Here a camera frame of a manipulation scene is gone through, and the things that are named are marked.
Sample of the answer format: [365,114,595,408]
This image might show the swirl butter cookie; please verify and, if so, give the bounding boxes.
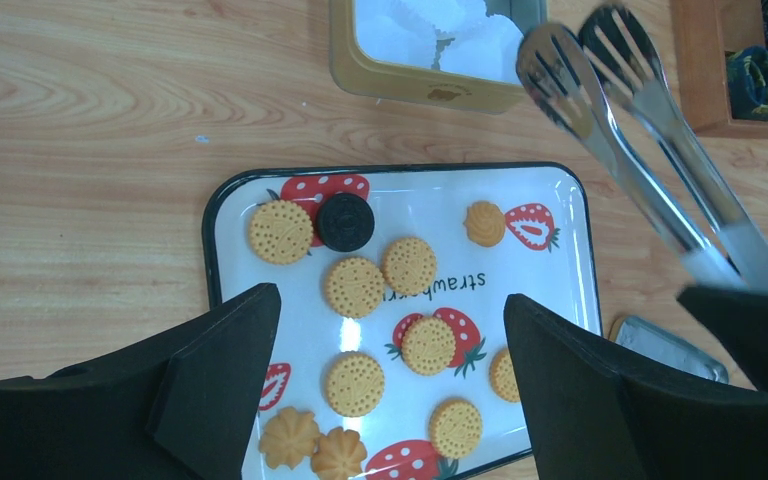
[463,201,506,248]

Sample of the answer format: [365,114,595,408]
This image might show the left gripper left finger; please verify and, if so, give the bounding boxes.
[0,283,281,479]

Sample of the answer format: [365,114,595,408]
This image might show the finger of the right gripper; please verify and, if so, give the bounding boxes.
[677,285,768,392]

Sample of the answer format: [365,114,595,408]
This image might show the wooden compartment box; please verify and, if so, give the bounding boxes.
[670,0,768,140]

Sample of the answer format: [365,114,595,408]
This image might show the white strawberry tray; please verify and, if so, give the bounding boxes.
[202,162,602,479]

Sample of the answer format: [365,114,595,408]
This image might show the silver tin lid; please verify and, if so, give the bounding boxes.
[609,315,729,384]

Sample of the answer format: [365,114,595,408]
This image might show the white paper cup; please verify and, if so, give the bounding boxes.
[435,1,523,84]
[354,0,456,70]

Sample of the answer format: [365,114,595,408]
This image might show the metal tongs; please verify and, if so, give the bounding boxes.
[515,3,768,299]

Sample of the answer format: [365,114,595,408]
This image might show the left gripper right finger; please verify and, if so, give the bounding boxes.
[504,294,768,479]

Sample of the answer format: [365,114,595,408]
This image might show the flower butter cookie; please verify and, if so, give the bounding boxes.
[311,427,367,480]
[258,407,320,469]

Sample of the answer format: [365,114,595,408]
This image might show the gold cookie tin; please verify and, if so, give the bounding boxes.
[329,1,548,114]

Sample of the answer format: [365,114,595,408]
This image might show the black sandwich cookie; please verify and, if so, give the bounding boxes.
[315,193,375,252]

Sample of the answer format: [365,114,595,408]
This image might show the round dotted biscuit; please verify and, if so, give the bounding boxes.
[429,398,483,459]
[324,257,385,319]
[381,237,437,295]
[324,352,385,418]
[489,347,520,403]
[402,317,456,376]
[247,200,314,265]

